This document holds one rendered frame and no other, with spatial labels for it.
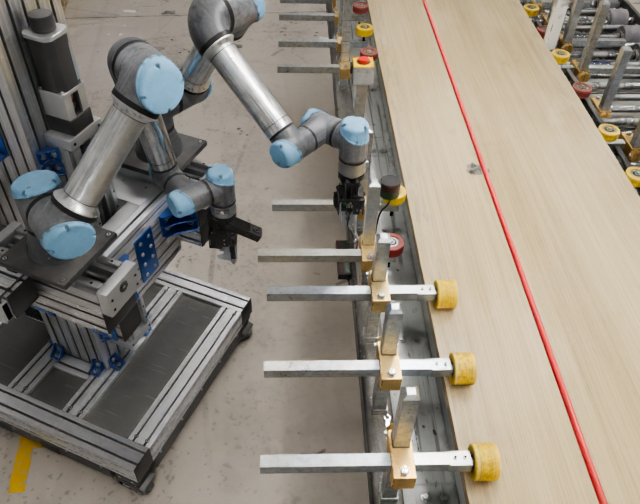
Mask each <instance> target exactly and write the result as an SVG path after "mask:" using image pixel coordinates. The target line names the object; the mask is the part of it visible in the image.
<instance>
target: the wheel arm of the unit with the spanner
mask: <svg viewBox="0 0 640 504"><path fill-rule="evenodd" d="M258 262H361V249H258Z"/></svg>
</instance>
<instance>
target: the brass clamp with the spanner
mask: <svg viewBox="0 0 640 504"><path fill-rule="evenodd" d="M362 235H363V233H361V234H360V235H359V249H361V262H360V264H361V272H368V269H369V268H370V267H372V266H373V260H368V259H367V255H368V254H369V253H371V254H373V257H374V250H375V241H376V238H375V241H374V245H363V240H362Z"/></svg>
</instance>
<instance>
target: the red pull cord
mask: <svg viewBox="0 0 640 504"><path fill-rule="evenodd" d="M422 2H423V5H424V7H425V10H426V13H427V16H428V19H429V22H430V24H431V27H432V30H433V33H434V36H435V39H436V41H437V44H438V47H439V50H440V53H441V56H442V59H443V61H444V64H445V67H446V70H447V73H448V76H449V78H450V81H451V84H452V87H453V90H454V93H455V96H456V98H457V101H458V104H459V107H460V110H461V113H462V115H463V118H464V121H465V124H466V127H467V130H468V133H469V135H470V138H471V141H472V144H473V147H474V150H475V152H476V155H477V158H478V161H479V164H480V167H481V169H482V172H483V175H484V178H485V181H486V184H487V187H488V189H489V192H490V195H491V198H492V201H493V204H494V206H495V209H496V212H497V215H498V218H499V221H500V224H501V226H502V229H503V232H504V235H505V238H506V241H507V243H508V246H509V249H510V252H511V255H512V258H513V261H514V263H515V266H516V269H517V272H518V275H519V278H520V280H521V283H522V286H523V289H524V292H525V295H526V297H527V300H528V303H529V306H530V309H531V312H532V315H533V317H534V320H535V323H536V326H537V329H538V332H539V334H540V337H541V340H542V343H543V346H544V349H545V352H546V354H547V357H548V360H549V363H550V366H551V369H552V371H553V374H554V377H555V380H556V383H557V386H558V389H559V391H560V394H561V397H562V400H563V403H564V406H565V408H566V411H567V414H568V417H569V420H570V423H571V425H572V428H573V431H574V434H575V437H576V440H577V443H578V445H579V448H580V451H581V454H582V457H583V460H584V462H585V465H586V468H587V471H588V474H589V477H590V480H591V482H592V485H593V488H594V491H595V494H596V497H597V499H598V502H599V504H608V502H607V500H606V497H605V494H604V491H603V489H602V486H601V483H600V480H599V478H598V475H597V472H596V469H595V467H594V464H593V461H592V458H591V455H590V453H589V450H588V447H587V444H586V442H585V439H584V436H583V433H582V431H581V428H580V425H579V422H578V420H577V417H576V414H575V411H574V408H573V406H572V403H571V400H570V397H569V395H568V392H567V389H566V386H565V384H564V381H563V378H562V375H561V373H560V370H559V367H558V364H557V362H556V359H555V356H554V353H553V350H552V348H551V345H550V342H549V339H548V337H547V334H546V331H545V328H544V326H543V323H542V320H541V317H540V315H539V312H538V309H537V306H536V303H535V301H534V298H533V295H532V292H531V290H530V287H529V284H528V281H527V279H526V276H525V273H524V270H523V268H522V265H521V262H520V259H519V256H518V254H517V251H516V248H515V245H514V243H513V240H512V237H511V234H510V232H509V229H508V226H507V223H506V221H505V218H504V215H503V212H502V210H501V207H500V204H499V201H498V198H497V196H496V193H495V190H494V187H493V185H492V182H491V179H490V176H489V174H488V171H487V168H486V165H485V163H484V160H483V157H482V154H481V151H480V149H479V146H478V143H477V140H476V138H475V135H474V132H473V129H472V127H471V124H470V121H469V118H468V116H467V113H466V110H465V107H464V105H463V102H462V99H461V96H460V93H459V91H458V88H457V85H456V82H455V80H454V77H453V74H452V71H451V69H450V66H449V63H448V60H447V58H446V55H445V52H444V49H443V46H442V44H441V41H440V38H439V35H438V33H437V30H436V27H435V24H434V22H433V19H432V16H431V13H430V11H429V8H428V5H427V2H426V0H422Z"/></svg>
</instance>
